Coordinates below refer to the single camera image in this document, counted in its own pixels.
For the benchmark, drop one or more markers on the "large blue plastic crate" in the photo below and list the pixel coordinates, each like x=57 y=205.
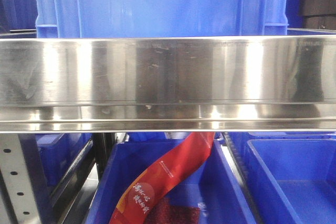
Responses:
x=159 y=18

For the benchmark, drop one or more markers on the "stainless steel shelf rail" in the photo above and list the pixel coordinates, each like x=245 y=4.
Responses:
x=245 y=83

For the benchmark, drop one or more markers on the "blue bin lower right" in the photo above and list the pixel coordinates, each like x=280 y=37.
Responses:
x=291 y=178

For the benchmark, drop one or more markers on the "blue bin lower left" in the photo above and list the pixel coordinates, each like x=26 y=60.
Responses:
x=58 y=151

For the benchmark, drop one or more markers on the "perforated grey metal upright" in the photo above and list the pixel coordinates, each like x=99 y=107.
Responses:
x=16 y=153

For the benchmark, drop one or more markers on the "red printed packaging bag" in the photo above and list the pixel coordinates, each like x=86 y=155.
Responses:
x=161 y=177

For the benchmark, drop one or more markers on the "blue bin lower middle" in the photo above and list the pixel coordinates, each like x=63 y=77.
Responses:
x=210 y=195

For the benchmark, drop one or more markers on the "blue bin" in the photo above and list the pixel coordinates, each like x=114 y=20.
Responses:
x=58 y=151
x=291 y=178
x=210 y=195

